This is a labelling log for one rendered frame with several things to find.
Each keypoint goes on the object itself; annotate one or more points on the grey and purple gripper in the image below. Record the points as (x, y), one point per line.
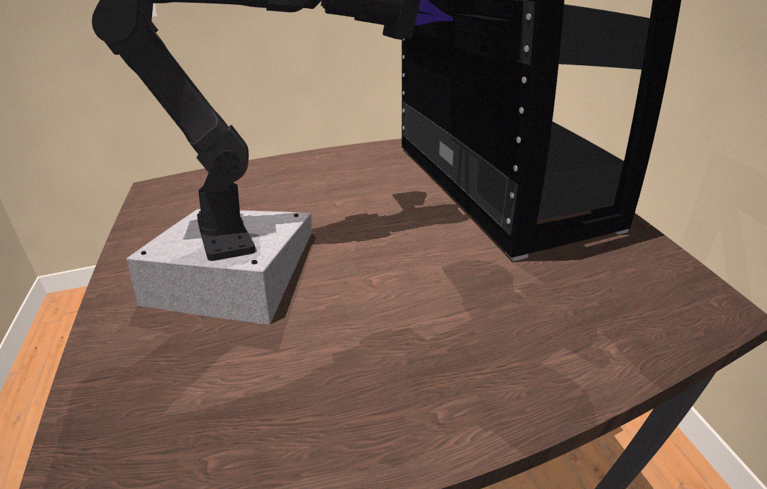
(401, 17)

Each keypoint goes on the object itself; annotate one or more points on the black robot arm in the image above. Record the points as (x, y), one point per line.
(123, 26)

